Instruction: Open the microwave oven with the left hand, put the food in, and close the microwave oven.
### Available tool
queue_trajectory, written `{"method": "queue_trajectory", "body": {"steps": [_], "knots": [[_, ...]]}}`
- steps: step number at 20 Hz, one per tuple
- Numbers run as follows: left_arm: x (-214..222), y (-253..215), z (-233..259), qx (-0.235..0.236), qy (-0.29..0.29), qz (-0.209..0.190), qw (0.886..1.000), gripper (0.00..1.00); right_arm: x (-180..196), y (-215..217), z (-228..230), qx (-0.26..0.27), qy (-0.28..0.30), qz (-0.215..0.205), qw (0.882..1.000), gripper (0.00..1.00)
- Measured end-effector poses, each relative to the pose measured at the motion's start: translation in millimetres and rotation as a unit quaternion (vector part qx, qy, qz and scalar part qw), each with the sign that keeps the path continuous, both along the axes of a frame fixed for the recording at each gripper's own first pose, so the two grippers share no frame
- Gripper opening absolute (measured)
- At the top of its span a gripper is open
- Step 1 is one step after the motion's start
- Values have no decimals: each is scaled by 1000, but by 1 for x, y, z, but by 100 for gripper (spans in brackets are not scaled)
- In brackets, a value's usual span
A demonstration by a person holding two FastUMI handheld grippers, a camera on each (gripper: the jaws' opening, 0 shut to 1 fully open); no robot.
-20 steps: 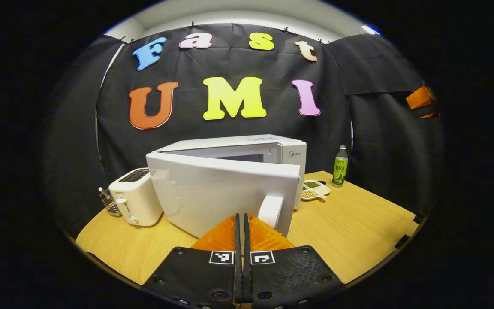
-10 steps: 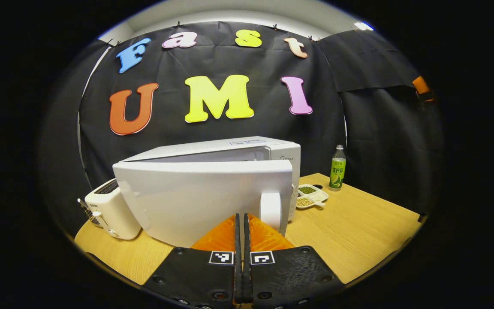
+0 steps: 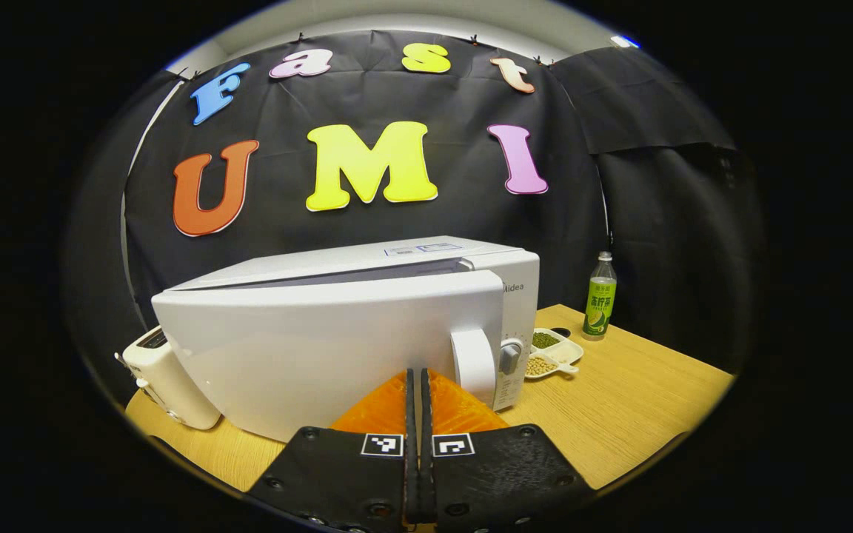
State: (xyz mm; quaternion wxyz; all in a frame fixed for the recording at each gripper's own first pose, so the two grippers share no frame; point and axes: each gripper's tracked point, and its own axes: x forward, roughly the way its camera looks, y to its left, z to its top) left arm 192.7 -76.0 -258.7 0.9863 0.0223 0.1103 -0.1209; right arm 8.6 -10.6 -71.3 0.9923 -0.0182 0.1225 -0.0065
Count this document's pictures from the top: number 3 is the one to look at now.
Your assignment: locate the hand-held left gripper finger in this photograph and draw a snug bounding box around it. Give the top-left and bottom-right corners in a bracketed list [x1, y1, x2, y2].
[245, 368, 417, 530]
[419, 368, 594, 530]

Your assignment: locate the white toaster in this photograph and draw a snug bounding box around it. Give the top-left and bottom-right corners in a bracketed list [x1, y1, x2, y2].
[114, 326, 221, 430]

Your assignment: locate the white divided dish with beans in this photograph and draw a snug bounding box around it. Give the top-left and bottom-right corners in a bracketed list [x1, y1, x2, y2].
[524, 328, 585, 381]

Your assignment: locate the green tea bottle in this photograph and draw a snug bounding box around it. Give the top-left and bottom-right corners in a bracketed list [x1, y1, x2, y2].
[583, 251, 618, 341]

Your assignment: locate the white microwave oven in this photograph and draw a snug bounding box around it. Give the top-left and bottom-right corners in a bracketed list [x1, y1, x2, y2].
[151, 235, 541, 443]

